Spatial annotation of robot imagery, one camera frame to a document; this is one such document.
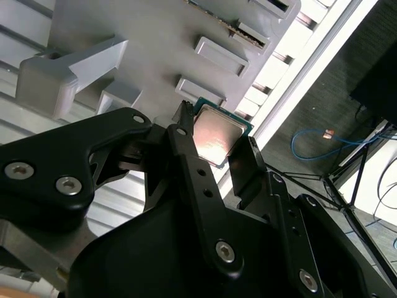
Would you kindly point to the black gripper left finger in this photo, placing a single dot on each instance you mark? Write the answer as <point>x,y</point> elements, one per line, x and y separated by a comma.
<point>46,174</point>

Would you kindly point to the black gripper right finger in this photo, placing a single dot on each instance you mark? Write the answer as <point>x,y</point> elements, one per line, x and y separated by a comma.
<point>248,177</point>

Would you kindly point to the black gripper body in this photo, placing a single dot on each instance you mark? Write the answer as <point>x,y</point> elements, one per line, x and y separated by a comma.
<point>139,264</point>

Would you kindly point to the silver CPU green edge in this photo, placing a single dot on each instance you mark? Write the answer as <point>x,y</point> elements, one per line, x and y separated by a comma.
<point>217,130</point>

